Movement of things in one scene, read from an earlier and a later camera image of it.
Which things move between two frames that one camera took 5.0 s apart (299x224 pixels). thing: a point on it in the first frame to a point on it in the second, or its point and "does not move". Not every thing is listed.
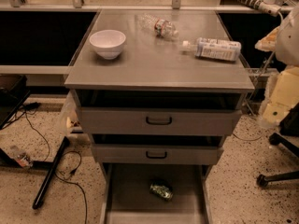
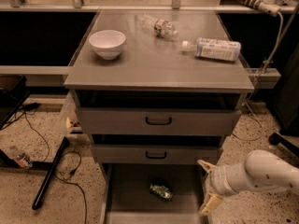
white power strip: (267, 4) does not move
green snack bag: (161, 190) does not move
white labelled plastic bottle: (214, 49) does not move
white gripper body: (289, 42) to (217, 180)
